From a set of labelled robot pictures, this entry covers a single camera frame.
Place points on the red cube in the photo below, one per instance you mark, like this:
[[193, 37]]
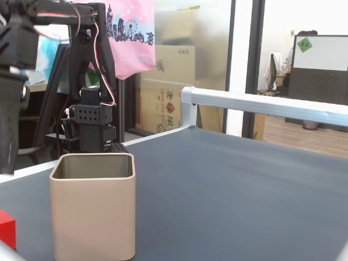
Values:
[[6, 231]]

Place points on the beige square metal container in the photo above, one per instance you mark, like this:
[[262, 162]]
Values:
[[92, 212]]

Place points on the light blue plastic bag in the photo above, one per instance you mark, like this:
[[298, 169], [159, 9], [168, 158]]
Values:
[[46, 54]]

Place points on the black office chair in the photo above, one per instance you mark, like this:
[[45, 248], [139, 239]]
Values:
[[51, 108]]

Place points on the pink printed bag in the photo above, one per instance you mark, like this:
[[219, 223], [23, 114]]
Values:
[[136, 27]]

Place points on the cardboard box with red print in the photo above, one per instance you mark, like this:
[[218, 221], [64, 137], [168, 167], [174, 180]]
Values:
[[157, 106]]

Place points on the cardboard box with black print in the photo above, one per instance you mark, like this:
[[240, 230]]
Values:
[[176, 62]]

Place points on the plain cardboard box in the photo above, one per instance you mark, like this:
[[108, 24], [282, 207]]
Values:
[[179, 27]]

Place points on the office chair with white garment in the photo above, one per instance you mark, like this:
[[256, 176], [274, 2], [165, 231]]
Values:
[[276, 70]]

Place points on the person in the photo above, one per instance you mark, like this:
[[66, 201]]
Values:
[[291, 58]]

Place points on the green paper note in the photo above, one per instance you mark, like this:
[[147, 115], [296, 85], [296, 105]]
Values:
[[303, 45]]

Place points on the dark office partition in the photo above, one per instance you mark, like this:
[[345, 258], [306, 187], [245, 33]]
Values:
[[315, 84]]

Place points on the pale waste bin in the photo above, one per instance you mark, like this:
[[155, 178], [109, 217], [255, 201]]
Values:
[[310, 124]]

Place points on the white board panel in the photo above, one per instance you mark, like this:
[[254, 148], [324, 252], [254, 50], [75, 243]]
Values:
[[326, 54]]

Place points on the aluminium frame rail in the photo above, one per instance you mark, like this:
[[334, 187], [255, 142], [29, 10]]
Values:
[[9, 251], [258, 104]]

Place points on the black window frame post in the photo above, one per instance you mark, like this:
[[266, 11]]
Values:
[[254, 68]]

